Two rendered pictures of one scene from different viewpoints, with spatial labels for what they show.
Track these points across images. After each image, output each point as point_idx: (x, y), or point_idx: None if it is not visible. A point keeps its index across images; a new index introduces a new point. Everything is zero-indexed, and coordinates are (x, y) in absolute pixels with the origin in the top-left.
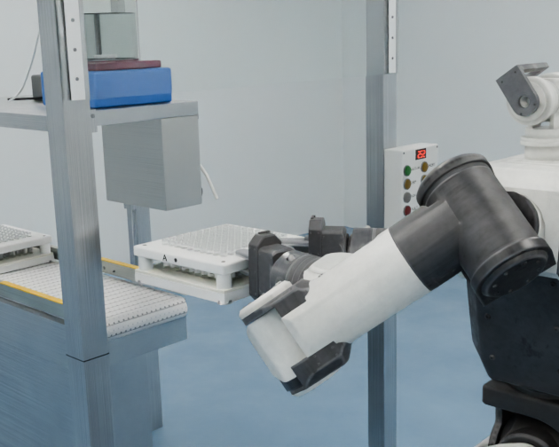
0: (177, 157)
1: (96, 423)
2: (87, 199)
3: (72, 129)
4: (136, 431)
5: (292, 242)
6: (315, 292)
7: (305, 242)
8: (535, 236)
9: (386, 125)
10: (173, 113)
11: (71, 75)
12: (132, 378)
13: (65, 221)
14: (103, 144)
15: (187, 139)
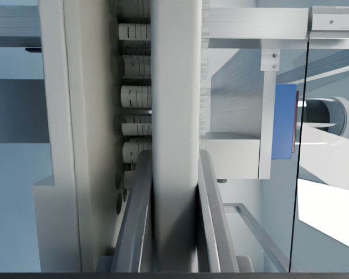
0: (225, 154)
1: None
2: (217, 26)
3: (283, 15)
4: (4, 128)
5: (214, 191)
6: None
7: (232, 257)
8: None
9: None
10: (262, 152)
11: (334, 15)
12: (47, 128)
13: None
14: (214, 132)
15: (239, 166)
